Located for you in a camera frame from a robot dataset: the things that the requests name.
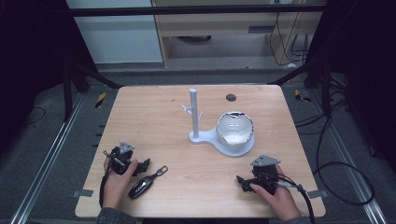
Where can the grey tape strip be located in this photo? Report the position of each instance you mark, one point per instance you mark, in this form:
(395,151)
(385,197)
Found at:
(317,194)
(83,193)

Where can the yellow black hazard tape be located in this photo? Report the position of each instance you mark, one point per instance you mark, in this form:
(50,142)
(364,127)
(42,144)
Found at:
(301,95)
(100,100)

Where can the person's left hand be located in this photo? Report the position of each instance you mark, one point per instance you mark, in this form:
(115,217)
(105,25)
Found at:
(116,186)

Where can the person's right hand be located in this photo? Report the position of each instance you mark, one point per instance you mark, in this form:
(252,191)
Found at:
(281,199)

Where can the white key stand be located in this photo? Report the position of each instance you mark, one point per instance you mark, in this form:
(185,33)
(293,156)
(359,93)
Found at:
(202,137)

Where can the white cabinet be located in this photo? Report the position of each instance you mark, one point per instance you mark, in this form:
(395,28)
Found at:
(118,34)

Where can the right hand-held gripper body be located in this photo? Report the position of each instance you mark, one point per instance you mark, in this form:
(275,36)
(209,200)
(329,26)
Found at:
(265,174)

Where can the black car key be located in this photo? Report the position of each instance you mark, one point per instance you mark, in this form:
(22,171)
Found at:
(142,186)

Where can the black metal stand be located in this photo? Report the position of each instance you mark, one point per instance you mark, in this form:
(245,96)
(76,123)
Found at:
(314,77)
(77,77)

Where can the light wooden desk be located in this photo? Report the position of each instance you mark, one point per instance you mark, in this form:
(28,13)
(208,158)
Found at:
(218,28)

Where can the aluminium floor rail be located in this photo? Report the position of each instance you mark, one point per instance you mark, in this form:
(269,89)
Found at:
(351,161)
(46,161)

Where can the black horizontal frame bar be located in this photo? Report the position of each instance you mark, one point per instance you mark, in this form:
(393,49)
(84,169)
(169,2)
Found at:
(193,10)

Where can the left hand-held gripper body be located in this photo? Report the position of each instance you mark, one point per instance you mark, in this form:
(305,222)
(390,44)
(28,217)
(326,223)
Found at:
(119,158)

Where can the white bowl with dark rim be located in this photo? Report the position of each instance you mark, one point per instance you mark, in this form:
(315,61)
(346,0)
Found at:
(235,129)

